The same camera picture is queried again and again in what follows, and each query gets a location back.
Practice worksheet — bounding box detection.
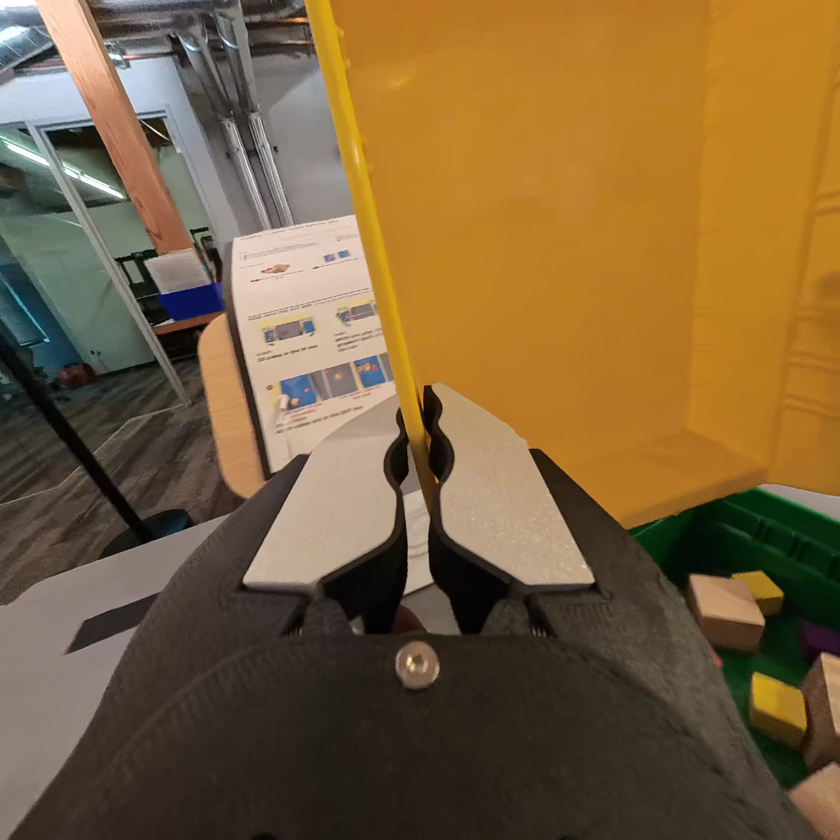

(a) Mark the pile of coloured wooden cubes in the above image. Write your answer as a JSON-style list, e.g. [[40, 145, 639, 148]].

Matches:
[[686, 570, 840, 840]]

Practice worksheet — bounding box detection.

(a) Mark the wooden sign board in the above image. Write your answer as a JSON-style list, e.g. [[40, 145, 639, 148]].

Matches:
[[197, 314, 271, 500]]

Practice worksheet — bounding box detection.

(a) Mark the white tether cord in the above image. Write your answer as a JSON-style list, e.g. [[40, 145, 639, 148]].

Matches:
[[272, 392, 293, 463]]

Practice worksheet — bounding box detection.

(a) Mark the metal wall conduit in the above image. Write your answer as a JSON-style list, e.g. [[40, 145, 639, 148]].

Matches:
[[248, 112, 294, 227], [220, 115, 271, 231]]

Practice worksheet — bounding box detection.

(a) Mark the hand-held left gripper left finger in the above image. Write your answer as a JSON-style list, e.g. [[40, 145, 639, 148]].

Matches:
[[241, 407, 411, 636]]

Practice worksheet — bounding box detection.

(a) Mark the printed instruction sheet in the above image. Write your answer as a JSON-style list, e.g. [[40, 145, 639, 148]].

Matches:
[[233, 215, 411, 470]]

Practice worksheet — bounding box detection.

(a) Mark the wooden ceiling beam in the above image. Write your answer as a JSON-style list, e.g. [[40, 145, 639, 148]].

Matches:
[[36, 0, 194, 257]]

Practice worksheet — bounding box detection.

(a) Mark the black tape strip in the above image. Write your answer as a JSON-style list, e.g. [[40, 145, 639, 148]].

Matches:
[[64, 594, 155, 655]]

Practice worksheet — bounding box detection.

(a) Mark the white plastic bin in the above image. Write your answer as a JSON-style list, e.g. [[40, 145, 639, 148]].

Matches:
[[144, 249, 212, 294]]

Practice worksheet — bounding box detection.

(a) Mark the blue storage bin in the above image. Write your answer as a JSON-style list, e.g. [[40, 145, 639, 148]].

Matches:
[[157, 282, 225, 322]]

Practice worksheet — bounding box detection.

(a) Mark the yellow plastic box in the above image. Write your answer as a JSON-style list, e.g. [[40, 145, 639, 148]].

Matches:
[[305, 0, 840, 531]]

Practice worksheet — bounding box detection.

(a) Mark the green plastic box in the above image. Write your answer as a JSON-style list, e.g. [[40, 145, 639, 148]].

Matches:
[[629, 487, 840, 791]]

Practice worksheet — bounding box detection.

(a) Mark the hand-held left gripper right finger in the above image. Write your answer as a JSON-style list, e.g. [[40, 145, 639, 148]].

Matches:
[[423, 382, 597, 636]]

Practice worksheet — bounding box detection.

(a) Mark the black pole stand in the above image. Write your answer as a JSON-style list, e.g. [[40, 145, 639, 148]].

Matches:
[[0, 341, 196, 547]]

